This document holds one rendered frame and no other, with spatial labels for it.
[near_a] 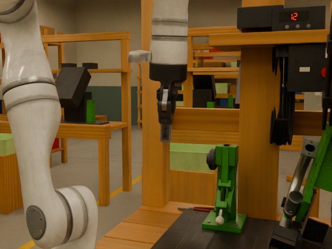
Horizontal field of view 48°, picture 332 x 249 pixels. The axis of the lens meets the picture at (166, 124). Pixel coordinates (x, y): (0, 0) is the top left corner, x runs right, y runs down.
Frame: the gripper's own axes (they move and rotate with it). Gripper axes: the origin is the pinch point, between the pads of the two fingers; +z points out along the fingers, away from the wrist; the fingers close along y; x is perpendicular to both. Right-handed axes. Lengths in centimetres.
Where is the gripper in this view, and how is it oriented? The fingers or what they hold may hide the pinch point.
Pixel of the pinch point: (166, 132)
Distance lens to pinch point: 77.1
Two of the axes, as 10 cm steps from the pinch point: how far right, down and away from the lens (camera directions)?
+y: 1.0, -2.3, 9.7
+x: -9.9, -0.6, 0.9
